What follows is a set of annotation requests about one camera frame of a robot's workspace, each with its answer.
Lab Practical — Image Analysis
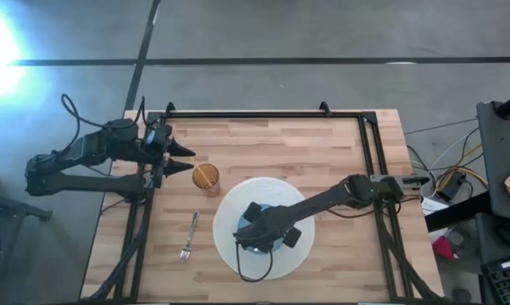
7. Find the white paper sheet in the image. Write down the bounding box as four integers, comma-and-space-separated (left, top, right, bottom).
421, 197, 450, 218

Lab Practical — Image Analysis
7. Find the red packet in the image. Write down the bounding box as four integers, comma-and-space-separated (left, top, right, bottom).
431, 234, 456, 261

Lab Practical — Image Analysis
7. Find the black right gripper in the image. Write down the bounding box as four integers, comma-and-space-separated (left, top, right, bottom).
232, 201, 303, 254

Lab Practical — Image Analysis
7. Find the light blue bowl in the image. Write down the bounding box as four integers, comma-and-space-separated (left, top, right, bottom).
236, 202, 282, 256

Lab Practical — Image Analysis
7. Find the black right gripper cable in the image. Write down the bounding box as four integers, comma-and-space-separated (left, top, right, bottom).
235, 240, 274, 284

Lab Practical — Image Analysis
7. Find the black aluminium table frame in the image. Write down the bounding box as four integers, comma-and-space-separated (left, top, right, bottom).
81, 101, 445, 304

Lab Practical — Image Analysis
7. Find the yellow cable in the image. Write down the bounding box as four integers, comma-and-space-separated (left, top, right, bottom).
434, 142, 490, 192

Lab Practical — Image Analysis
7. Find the silver fork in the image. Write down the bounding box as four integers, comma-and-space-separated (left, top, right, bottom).
178, 210, 201, 263

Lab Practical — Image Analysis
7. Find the white round woven placemat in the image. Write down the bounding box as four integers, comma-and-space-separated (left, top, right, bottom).
212, 175, 317, 281

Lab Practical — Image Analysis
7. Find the amber faceted plastic tumbler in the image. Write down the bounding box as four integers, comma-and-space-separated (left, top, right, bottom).
191, 162, 222, 198

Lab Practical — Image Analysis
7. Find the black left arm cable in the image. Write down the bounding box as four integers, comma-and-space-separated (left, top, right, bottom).
60, 93, 148, 130

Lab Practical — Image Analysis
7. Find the black tripod stand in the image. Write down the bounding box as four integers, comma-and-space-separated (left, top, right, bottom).
0, 168, 53, 305

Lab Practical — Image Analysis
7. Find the grey cart table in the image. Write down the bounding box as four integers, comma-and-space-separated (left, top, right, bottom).
475, 100, 510, 222

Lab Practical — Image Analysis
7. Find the black power box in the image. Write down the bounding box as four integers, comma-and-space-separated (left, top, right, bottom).
435, 170, 468, 202

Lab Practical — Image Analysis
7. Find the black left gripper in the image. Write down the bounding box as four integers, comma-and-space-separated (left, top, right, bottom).
141, 123, 197, 190

